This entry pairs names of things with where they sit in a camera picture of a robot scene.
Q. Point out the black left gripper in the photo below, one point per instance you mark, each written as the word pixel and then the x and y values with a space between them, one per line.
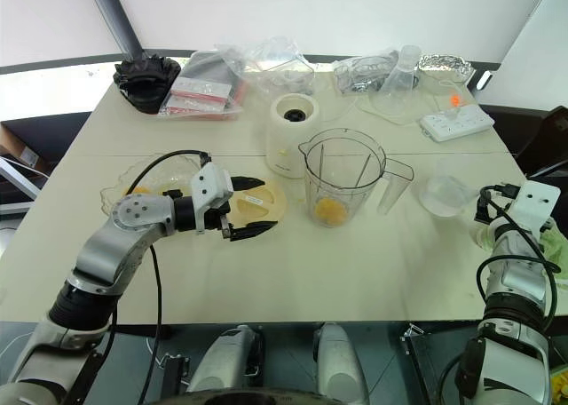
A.
pixel 216 216

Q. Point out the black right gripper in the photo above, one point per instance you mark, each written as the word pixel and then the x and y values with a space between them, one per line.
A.
pixel 483 210

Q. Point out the cream round plate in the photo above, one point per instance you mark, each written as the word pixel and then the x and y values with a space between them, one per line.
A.
pixel 259 205

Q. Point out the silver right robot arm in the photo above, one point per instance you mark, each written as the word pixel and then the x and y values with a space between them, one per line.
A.
pixel 510 254

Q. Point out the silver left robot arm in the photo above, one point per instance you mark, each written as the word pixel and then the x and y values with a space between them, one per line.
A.
pixel 133 214

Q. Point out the white blender base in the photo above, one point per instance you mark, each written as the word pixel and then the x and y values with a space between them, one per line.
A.
pixel 288 143

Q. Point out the orange segments in jar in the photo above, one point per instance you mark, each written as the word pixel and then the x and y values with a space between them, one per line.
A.
pixel 330 212

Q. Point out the pale green crumpled cloth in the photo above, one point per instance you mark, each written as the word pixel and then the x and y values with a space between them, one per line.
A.
pixel 554 245

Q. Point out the white power strip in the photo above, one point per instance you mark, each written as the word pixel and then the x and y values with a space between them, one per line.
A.
pixel 457 123

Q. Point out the black chair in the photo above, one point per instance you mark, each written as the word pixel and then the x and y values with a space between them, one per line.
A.
pixel 548 143

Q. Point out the clear glass plate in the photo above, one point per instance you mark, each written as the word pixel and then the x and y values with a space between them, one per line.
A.
pixel 133 178

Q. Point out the bag of red-white packets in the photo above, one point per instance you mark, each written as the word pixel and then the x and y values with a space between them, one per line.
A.
pixel 202 89

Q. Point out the clear crumpled plastic bag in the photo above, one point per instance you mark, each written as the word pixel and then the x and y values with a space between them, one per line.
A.
pixel 275 63

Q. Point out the crumpled aluminium foil tray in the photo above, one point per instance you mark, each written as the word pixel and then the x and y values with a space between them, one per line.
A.
pixel 444 65

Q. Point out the silver left robot leg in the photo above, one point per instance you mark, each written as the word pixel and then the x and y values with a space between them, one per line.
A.
pixel 231 360

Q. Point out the silver robot leg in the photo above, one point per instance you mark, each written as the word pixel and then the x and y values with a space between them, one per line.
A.
pixel 231 360
pixel 339 365

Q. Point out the clear conical plastic cup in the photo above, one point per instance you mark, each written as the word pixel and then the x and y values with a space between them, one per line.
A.
pixel 399 78

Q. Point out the black ridged pot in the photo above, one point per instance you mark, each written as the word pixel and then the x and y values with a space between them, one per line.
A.
pixel 144 83

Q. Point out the silver right robot leg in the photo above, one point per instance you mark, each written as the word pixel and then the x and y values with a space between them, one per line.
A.
pixel 339 365

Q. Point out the dark rounded robot housing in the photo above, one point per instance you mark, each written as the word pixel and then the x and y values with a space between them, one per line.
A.
pixel 248 398

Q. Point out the yellow object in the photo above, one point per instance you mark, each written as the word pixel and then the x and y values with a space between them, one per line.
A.
pixel 560 387

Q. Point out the brown cardboard box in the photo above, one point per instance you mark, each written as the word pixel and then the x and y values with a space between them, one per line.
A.
pixel 24 152

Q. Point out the dark grey pillar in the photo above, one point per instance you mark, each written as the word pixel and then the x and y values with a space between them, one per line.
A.
pixel 117 14

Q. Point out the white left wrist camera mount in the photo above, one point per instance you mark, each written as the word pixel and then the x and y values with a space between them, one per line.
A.
pixel 208 183

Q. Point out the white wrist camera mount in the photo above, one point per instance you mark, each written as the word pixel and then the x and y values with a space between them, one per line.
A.
pixel 208 183
pixel 537 205

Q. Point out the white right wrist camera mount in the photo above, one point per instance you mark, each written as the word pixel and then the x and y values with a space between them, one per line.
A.
pixel 537 205

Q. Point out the light blue wall device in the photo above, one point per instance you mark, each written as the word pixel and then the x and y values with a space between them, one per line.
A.
pixel 484 81

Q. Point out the grey metal frame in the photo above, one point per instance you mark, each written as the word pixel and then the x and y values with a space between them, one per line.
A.
pixel 18 180

